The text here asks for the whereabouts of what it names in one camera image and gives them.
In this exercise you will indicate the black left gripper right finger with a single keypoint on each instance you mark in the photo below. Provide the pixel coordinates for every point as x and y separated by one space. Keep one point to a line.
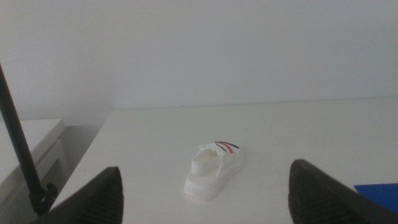
314 199

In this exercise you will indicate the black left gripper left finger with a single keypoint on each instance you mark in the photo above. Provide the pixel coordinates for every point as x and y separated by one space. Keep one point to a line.
96 199

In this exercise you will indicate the blue rectangular mat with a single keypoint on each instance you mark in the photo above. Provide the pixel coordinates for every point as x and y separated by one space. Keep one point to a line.
382 194

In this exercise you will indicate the white side cabinet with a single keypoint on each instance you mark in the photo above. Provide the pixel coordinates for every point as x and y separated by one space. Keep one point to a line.
31 133

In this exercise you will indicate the black stand pole with clamp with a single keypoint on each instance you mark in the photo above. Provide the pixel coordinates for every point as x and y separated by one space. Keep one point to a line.
18 146

